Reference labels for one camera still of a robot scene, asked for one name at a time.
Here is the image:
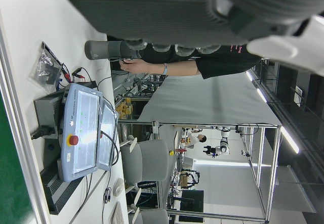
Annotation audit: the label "left grey white robot hand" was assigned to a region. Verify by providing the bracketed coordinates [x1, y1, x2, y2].
[54, 0, 324, 76]

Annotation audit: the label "bare person hand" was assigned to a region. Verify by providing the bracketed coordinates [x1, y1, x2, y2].
[119, 58, 145, 73]

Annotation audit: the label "bare person forearm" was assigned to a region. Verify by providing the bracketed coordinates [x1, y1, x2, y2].
[141, 59, 198, 77]

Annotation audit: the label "grey power supply box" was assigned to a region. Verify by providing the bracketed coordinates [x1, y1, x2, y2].
[33, 92, 67, 139]

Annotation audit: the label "black ribbed electronics box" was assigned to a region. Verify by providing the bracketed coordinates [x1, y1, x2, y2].
[39, 167, 85, 215]

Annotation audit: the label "stack of yellow boxes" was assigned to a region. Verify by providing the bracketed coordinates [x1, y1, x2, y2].
[115, 97, 133, 120]

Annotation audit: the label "red alligator clip leads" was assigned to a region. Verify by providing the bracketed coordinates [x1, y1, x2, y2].
[60, 62, 87, 83]

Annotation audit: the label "large blue grey teach pendant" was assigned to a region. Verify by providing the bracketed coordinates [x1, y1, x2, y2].
[60, 82, 103, 183]

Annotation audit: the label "grey hanging sheet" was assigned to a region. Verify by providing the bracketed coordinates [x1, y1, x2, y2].
[138, 71, 282, 126]

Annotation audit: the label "clear plastic parts bag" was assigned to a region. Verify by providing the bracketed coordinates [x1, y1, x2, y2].
[28, 41, 63, 94]

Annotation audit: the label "person in black shirt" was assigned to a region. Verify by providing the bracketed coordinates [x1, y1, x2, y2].
[140, 44, 262, 80]

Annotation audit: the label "grey office chair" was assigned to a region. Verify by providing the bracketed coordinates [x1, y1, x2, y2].
[128, 188, 170, 224]
[119, 137, 170, 187]

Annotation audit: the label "distant person in white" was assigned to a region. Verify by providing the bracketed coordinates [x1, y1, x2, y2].
[186, 132, 207, 149]

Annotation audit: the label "distant white robot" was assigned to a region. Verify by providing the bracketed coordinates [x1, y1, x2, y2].
[203, 126, 231, 157]

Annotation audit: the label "white computer mouse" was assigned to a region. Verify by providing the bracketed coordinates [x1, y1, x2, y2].
[113, 177, 125, 197]

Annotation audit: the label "ceiling strip light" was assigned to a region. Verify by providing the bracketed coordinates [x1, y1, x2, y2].
[256, 87, 268, 104]
[280, 126, 300, 154]

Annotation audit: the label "black monitor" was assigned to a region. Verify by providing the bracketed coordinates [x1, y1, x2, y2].
[180, 189, 205, 213]

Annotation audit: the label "white keyboard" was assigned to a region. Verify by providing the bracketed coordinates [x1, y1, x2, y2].
[109, 201, 125, 224]

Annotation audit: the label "green conveyor belt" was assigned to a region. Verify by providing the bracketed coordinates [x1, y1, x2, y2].
[0, 11, 53, 224]

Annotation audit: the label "black teach pendant cable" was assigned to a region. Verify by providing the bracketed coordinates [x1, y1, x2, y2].
[100, 96, 120, 166]

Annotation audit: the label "black coiled small cable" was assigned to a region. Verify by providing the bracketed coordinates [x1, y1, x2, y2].
[103, 187, 112, 204]

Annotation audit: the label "aluminium cage frame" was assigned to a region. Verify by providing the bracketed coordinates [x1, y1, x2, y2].
[151, 120, 283, 222]

